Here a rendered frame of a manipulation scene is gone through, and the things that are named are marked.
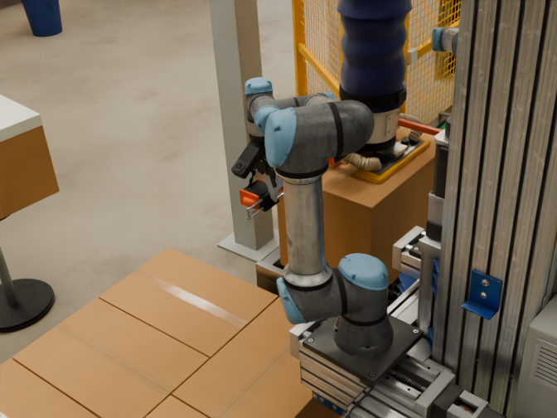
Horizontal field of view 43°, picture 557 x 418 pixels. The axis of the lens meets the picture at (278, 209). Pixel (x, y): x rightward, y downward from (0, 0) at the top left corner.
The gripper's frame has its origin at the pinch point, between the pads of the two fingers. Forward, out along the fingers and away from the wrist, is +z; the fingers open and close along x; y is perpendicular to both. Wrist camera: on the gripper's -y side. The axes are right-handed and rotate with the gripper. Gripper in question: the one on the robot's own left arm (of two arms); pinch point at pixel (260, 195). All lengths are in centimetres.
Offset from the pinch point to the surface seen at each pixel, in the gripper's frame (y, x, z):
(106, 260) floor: 45, 158, 123
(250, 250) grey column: 97, 97, 121
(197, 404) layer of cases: -30, 6, 66
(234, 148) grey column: 97, 104, 60
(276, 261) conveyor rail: 39, 29, 62
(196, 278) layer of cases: 17, 53, 67
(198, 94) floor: 236, 273, 125
